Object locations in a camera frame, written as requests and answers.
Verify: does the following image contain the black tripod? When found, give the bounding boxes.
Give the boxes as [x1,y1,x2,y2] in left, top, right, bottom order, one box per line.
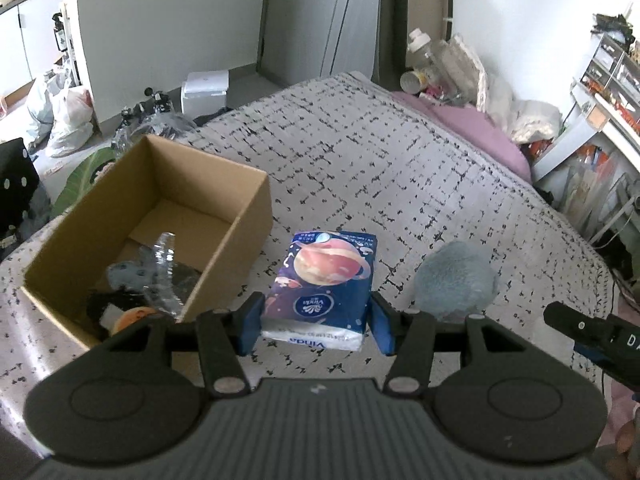
[120,87,173,126]

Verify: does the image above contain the black cloth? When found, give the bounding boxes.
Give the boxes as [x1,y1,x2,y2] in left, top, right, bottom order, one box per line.
[85,287,146,331]

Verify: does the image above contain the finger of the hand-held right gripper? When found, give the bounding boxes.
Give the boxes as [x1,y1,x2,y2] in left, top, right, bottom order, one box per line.
[543,301,617,348]
[574,342,640,401]

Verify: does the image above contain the round plush toy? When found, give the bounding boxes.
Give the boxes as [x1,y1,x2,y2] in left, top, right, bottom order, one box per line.
[102,306,162,337]

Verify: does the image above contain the white and red plastic bag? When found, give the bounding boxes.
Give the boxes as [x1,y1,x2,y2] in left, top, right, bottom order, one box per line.
[46,86,96,158]

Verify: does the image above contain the black gadget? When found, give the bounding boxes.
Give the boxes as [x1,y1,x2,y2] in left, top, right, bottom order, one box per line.
[592,10,636,41]

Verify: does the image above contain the grey wardrobe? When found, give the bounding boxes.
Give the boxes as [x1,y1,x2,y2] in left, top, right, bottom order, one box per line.
[257,0,383,86]

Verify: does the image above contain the flat cardboard sheet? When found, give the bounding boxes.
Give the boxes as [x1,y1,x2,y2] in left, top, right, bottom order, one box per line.
[405,0,453,61]

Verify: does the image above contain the paper cup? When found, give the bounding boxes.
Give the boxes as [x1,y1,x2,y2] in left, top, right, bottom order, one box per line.
[400,70,431,93]

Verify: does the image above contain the white kitchen cabinet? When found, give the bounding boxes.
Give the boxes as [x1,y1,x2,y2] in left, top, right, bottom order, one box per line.
[0,0,66,96]

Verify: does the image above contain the plastic jar with white lid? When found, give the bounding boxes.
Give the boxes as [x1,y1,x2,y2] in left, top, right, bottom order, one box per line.
[406,29,436,73]

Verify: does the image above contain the white storage rack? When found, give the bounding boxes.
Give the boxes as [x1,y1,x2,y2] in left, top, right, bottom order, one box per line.
[50,2,81,86]

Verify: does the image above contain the clear drawer organizer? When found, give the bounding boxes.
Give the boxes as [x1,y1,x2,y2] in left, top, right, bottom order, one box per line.
[580,30,640,96]

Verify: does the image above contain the black chair with white dots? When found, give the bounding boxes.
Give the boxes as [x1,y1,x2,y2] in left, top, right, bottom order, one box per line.
[0,137,41,256]

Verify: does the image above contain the blue planet-print tissue pack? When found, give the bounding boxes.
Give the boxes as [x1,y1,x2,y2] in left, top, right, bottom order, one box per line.
[261,230,378,352]

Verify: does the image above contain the dark grey cloth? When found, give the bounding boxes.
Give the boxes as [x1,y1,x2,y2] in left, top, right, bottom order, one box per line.
[27,187,53,233]

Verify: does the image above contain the heap of white plastic bags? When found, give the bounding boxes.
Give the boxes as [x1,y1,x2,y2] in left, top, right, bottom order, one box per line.
[482,72,563,143]

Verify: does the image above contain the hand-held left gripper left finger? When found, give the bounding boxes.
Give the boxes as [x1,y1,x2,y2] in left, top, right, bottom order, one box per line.
[100,294,266,400]

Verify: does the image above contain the white box appliance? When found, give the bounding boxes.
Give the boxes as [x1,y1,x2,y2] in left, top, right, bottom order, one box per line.
[181,70,230,113]

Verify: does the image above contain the colourful packaging bags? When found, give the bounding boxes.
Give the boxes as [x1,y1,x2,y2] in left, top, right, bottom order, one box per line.
[560,142,616,226]

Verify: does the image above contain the large clear plastic bag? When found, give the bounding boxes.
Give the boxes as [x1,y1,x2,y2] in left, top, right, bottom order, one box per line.
[112,112,198,153]

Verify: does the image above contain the pink pillow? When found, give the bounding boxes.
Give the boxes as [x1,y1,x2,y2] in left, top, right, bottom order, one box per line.
[390,90,533,183]

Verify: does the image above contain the white desk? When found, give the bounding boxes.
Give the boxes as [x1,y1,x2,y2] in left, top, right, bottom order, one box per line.
[530,80,640,246]

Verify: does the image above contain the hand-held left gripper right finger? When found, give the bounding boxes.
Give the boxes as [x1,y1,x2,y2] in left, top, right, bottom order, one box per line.
[369,291,531,400]

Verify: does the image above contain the grey patterned bedspread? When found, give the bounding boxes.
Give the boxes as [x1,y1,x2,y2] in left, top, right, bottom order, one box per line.
[0,71,616,411]

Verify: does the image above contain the clear plastic container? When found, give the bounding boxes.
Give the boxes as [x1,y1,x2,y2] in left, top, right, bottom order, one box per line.
[427,35,488,108]

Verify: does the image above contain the grey-blue fluffy plush ball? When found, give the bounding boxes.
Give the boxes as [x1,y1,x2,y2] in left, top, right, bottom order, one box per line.
[414,240,500,322]

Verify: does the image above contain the light blue knitted item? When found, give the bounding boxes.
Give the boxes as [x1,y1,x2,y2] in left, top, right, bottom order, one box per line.
[107,260,152,292]

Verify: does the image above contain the person's right hand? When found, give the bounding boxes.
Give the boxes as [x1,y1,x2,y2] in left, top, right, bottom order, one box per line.
[615,419,640,461]

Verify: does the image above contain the green cartoon floor mat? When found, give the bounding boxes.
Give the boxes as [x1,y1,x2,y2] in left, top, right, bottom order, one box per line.
[52,147,121,216]

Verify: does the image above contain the cardboard box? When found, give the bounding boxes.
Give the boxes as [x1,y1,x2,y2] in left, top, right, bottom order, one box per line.
[21,134,273,351]

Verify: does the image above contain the black flat panel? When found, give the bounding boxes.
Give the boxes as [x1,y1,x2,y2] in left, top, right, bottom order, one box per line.
[377,0,411,88]

